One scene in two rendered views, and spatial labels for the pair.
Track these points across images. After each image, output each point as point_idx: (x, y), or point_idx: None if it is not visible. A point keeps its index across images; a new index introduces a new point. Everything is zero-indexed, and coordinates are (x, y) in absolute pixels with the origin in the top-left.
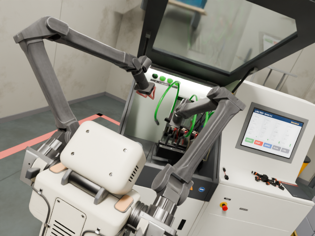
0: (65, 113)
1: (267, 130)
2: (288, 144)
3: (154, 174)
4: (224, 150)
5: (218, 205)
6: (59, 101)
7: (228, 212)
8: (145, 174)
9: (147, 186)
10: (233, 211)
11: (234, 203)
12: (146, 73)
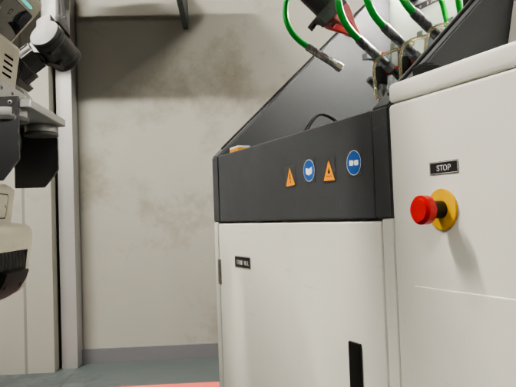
0: (47, 14)
1: None
2: None
3: (262, 167)
4: None
5: (427, 225)
6: (46, 3)
7: (484, 255)
8: (252, 176)
9: (261, 214)
10: (506, 243)
11: (483, 186)
12: (398, 5)
